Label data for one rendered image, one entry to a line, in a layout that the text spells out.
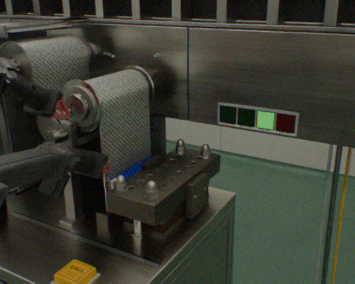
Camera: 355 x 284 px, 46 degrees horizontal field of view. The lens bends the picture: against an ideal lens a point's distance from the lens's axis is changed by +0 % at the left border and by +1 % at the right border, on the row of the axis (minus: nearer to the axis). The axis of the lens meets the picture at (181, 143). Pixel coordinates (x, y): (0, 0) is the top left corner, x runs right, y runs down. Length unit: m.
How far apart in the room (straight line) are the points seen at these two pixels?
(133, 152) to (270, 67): 0.48
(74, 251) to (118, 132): 0.35
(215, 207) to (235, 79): 0.40
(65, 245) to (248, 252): 1.70
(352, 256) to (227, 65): 1.85
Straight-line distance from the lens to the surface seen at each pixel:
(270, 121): 1.25
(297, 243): 2.87
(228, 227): 1.45
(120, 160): 1.26
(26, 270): 1.15
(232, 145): 4.02
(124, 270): 1.09
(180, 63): 1.35
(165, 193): 1.14
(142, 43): 1.41
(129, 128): 1.26
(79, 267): 1.08
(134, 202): 1.12
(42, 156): 0.88
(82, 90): 1.15
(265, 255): 2.72
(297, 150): 3.82
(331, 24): 1.18
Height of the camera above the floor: 1.55
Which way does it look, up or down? 20 degrees down
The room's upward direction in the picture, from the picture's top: straight up
